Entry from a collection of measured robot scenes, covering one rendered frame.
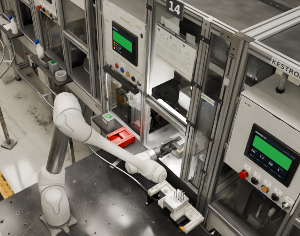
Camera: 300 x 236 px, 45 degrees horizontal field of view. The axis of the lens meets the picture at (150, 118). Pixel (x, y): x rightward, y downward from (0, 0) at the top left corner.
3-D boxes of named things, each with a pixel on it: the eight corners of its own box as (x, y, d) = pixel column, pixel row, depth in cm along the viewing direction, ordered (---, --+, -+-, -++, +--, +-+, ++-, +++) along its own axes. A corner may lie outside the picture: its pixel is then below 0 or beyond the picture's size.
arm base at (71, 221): (56, 243, 225) (54, 238, 221) (39, 218, 237) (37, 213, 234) (81, 226, 234) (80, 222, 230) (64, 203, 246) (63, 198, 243)
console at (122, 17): (101, 63, 251) (98, -2, 221) (135, 50, 266) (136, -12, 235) (139, 93, 228) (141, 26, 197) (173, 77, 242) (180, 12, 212)
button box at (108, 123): (101, 127, 270) (101, 114, 263) (110, 122, 274) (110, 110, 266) (108, 133, 266) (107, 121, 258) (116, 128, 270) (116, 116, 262)
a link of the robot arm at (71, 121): (95, 132, 195) (89, 116, 204) (69, 118, 183) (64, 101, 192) (78, 147, 198) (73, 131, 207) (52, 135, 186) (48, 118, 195)
